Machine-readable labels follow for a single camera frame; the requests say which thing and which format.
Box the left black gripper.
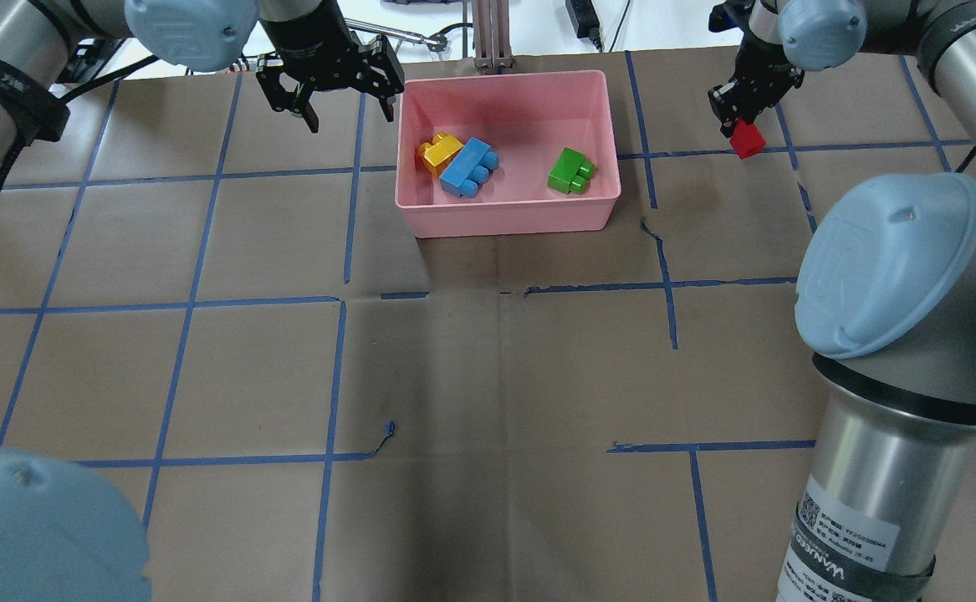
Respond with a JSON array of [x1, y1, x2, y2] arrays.
[[257, 1, 405, 134]]

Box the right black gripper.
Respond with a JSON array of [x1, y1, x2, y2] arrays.
[[707, 1, 805, 140]]

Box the red toy block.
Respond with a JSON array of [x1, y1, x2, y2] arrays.
[[728, 119, 767, 160]]

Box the yellow toy block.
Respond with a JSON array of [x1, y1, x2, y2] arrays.
[[417, 132, 465, 178]]

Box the blue toy block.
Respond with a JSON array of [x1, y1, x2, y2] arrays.
[[439, 137, 502, 198]]

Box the green toy block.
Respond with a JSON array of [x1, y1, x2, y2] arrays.
[[546, 147, 597, 195]]

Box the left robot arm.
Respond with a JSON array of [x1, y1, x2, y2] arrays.
[[0, 1, 405, 601]]

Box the pink plastic box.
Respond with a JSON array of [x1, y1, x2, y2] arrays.
[[395, 71, 621, 239]]

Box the black power adapter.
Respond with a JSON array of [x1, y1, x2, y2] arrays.
[[564, 0, 605, 53]]

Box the aluminium frame post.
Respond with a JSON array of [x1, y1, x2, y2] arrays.
[[472, 0, 514, 74]]

